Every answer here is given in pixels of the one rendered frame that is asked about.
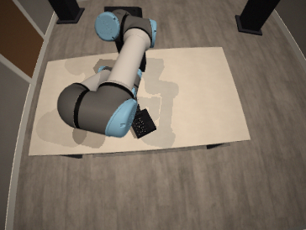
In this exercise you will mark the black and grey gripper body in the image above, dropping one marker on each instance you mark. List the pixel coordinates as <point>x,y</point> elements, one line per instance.
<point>138,113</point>

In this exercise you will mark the black lighting desk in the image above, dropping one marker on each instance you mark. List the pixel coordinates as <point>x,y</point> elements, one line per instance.
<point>143,124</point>

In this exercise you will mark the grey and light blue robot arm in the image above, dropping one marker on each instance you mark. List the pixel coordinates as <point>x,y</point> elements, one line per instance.
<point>108,108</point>

